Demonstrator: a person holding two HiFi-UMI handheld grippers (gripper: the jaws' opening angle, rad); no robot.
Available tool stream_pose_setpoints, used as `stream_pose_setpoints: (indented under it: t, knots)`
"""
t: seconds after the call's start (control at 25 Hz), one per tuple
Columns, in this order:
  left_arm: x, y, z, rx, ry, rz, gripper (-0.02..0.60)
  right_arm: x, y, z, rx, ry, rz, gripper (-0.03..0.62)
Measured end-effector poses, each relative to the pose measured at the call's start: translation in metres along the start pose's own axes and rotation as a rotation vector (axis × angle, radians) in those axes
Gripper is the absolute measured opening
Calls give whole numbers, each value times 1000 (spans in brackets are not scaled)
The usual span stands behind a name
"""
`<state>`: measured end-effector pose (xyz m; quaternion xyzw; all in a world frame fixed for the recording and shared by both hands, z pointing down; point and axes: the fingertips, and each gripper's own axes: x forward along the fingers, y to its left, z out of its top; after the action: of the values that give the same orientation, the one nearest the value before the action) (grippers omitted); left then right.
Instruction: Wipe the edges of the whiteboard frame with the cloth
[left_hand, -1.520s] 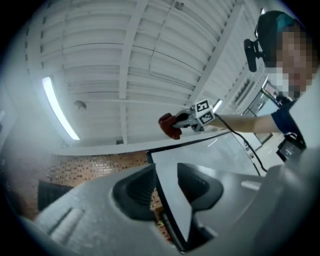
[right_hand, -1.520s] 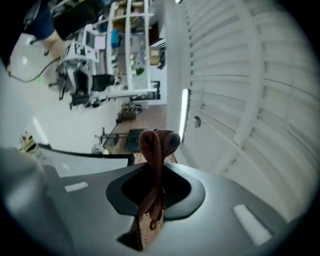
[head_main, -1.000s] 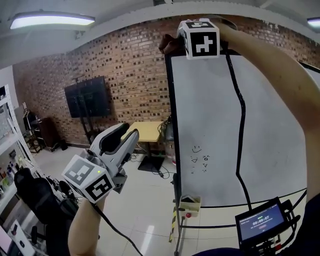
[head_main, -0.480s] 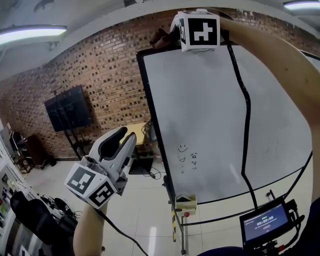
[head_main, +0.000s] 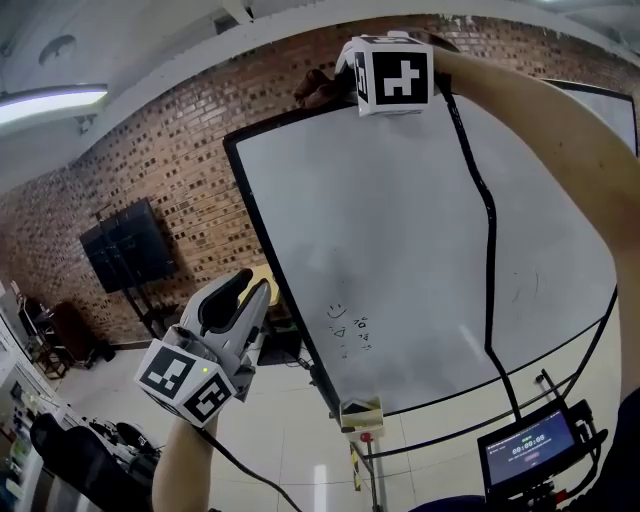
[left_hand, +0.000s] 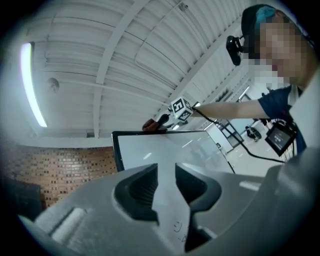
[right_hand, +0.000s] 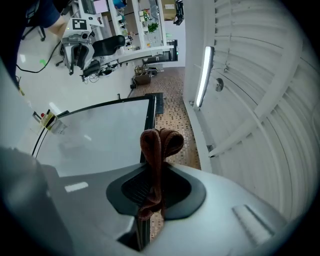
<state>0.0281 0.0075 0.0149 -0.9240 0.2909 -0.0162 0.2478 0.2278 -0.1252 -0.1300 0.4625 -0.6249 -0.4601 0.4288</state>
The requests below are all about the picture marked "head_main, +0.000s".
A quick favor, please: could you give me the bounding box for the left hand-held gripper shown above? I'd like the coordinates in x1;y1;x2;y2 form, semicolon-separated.
133;268;272;429

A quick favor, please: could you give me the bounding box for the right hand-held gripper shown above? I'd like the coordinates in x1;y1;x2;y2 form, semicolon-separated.
334;29;456;119

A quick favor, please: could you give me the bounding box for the brown wiping cloth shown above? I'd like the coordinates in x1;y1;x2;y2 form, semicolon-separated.
292;68;351;110

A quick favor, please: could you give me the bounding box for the person's right forearm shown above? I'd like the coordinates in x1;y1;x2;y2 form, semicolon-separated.
429;47;640;401

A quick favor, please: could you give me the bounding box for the person's left forearm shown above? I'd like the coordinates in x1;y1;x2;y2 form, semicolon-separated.
152;414;226;512

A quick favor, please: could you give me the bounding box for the pale yellow table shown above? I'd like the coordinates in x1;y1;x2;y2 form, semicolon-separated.
238;264;282;307

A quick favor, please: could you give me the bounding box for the black screen stand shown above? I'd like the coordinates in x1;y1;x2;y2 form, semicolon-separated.
94;209;176;341

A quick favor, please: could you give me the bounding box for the black flat screen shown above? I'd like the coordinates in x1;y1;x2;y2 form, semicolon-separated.
78;197;179;295

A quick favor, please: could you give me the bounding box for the pale yellow box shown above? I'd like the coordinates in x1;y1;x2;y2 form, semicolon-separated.
338;395;385;434

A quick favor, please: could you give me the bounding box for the brown chair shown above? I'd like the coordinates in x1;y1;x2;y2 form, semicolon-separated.
47;299;96;364

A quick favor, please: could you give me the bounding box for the yellow black floor tape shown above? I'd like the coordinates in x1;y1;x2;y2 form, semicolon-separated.
347;439;366;494

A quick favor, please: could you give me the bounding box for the white shelf unit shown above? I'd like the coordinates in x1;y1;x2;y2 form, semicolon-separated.
0;279;66;512

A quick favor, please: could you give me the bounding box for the long ceiling light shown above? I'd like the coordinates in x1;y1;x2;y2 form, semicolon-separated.
0;83;109;126

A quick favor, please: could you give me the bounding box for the person's navy shirt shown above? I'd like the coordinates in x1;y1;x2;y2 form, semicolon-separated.
409;379;640;512

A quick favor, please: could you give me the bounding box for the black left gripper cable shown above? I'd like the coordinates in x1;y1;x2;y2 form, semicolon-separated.
199;427;301;512

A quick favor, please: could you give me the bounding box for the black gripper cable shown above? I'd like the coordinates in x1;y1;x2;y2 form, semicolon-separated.
437;72;524;421
199;427;301;512

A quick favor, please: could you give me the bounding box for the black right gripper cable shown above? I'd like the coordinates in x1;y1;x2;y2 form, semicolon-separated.
437;72;524;421

